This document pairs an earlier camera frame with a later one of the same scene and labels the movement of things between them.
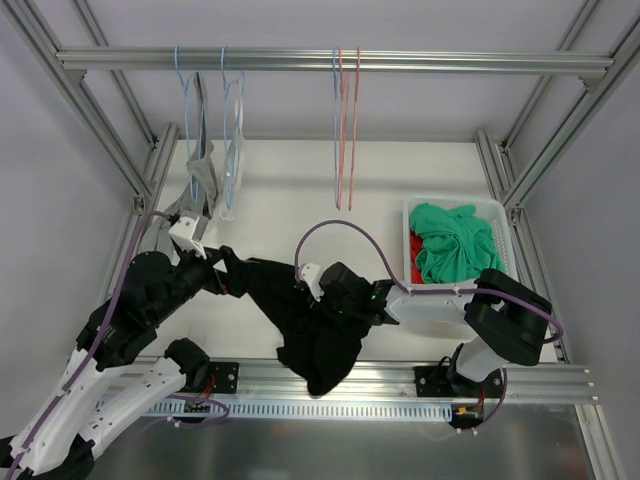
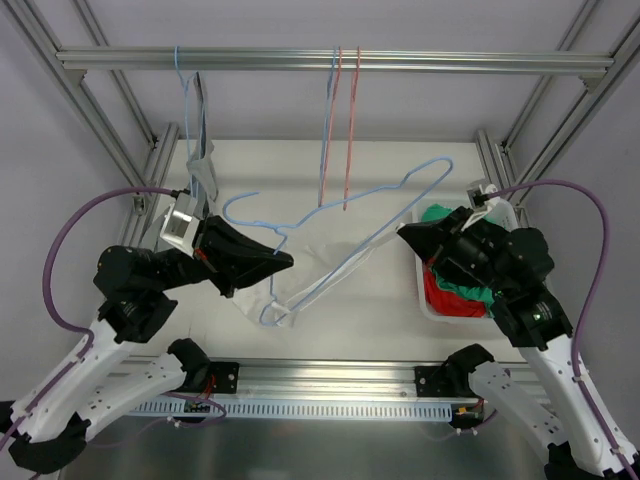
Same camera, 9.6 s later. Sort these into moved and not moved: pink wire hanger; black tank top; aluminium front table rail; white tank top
Moved: white tank top; pink wire hanger; black tank top
Not moved: aluminium front table rail
